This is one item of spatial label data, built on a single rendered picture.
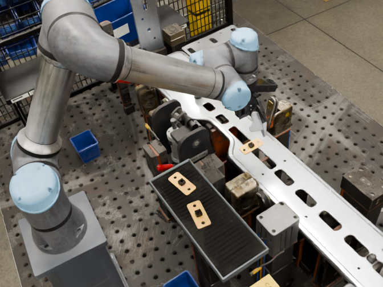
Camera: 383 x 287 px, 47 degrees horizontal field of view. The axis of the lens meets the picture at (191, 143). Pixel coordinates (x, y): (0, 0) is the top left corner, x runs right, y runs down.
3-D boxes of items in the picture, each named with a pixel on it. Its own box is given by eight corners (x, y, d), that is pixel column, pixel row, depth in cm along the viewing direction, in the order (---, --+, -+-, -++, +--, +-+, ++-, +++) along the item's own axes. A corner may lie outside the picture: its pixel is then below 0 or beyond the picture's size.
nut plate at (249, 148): (244, 155, 149) (244, 152, 148) (237, 148, 151) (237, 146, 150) (264, 144, 151) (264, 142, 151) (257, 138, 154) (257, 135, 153)
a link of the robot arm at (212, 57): (200, 70, 110) (240, 58, 112) (185, 48, 118) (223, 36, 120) (203, 94, 116) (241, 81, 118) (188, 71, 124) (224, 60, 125)
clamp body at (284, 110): (294, 167, 181) (301, 105, 156) (271, 181, 178) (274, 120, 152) (280, 154, 187) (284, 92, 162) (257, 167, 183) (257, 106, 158)
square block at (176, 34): (192, 90, 221) (184, 29, 195) (179, 97, 219) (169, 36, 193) (184, 83, 226) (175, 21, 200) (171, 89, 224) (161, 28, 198)
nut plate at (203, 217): (211, 224, 113) (211, 221, 112) (198, 229, 112) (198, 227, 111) (199, 200, 118) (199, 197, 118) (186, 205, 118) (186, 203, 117)
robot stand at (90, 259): (78, 332, 143) (34, 277, 114) (61, 281, 157) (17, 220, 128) (135, 300, 149) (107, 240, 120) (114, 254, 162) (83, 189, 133)
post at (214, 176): (230, 243, 160) (225, 175, 131) (219, 250, 158) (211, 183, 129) (222, 234, 163) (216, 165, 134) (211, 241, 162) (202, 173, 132)
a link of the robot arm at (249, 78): (247, 54, 128) (264, 68, 123) (247, 67, 132) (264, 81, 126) (226, 65, 126) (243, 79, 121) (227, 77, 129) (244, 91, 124)
